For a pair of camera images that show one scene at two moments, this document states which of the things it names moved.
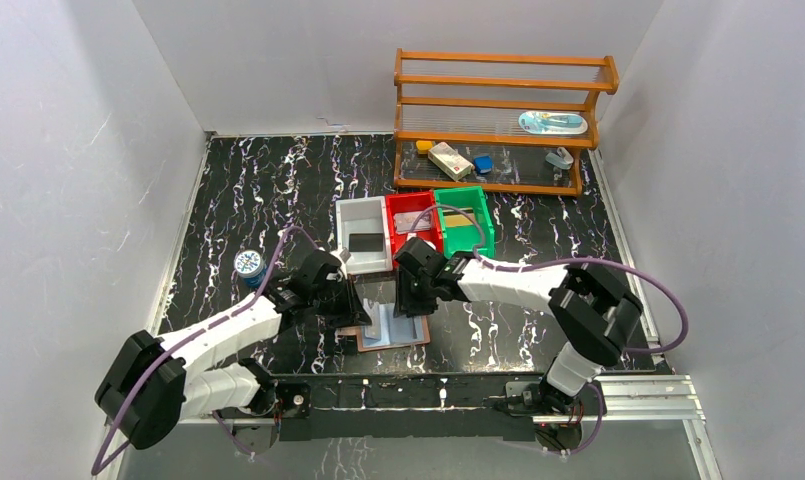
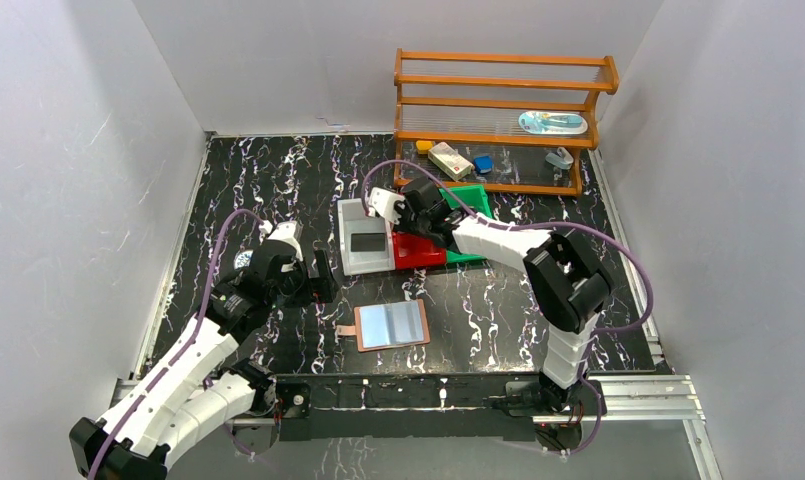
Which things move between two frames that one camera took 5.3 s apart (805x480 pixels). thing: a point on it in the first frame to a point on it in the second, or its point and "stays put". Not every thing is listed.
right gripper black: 404,299 to 401,210
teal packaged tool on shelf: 552,123 stays put
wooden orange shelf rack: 496,122 stays put
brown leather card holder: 386,330 stays put
